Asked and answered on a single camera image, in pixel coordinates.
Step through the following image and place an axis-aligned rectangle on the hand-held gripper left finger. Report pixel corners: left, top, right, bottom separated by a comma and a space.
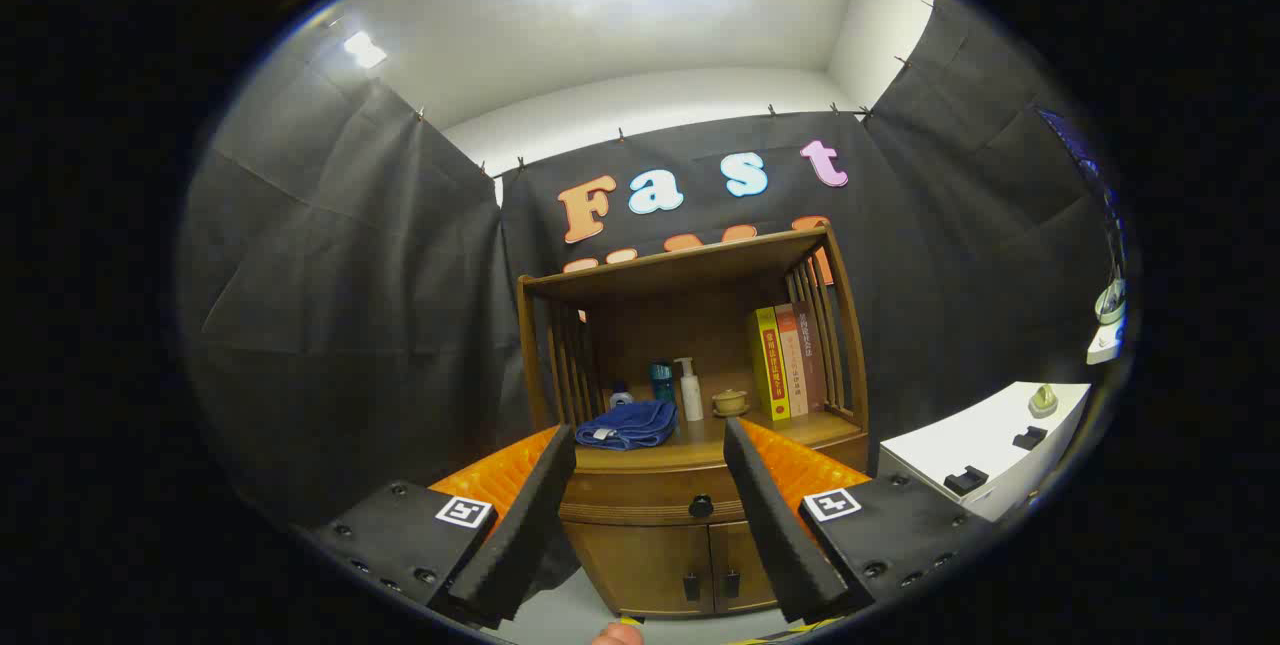
305, 423, 578, 631

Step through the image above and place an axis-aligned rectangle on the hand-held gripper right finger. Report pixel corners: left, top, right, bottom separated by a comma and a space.
722, 415, 993, 626

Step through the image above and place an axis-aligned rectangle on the wooden drawer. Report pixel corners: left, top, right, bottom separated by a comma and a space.
558, 465, 746, 528

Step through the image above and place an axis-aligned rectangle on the wooden cabinet door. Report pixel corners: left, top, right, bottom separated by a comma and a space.
565, 522, 713, 618
710, 520, 791, 614

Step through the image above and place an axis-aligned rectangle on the wooden countertop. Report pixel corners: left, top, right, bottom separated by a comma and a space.
573, 408, 867, 472

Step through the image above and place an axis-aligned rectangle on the white drawer unit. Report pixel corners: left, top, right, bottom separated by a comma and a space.
878, 381, 1093, 523

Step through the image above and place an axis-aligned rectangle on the wooden cabinet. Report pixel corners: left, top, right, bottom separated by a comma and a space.
515, 223, 871, 621

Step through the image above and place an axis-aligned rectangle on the blue towel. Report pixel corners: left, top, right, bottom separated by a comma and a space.
575, 400, 679, 452

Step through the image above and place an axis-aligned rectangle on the white pump bottle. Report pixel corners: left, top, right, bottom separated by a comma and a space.
673, 357, 705, 423

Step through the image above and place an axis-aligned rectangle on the yellow book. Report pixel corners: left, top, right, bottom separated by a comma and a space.
750, 306, 793, 423

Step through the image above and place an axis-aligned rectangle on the orange and beige book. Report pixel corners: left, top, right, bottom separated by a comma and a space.
775, 303, 809, 418

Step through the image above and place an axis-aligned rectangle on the brown book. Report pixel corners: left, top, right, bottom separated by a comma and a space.
795, 310, 829, 414

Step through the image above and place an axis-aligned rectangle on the ceiling light panel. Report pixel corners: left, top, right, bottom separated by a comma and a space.
343, 31, 389, 70

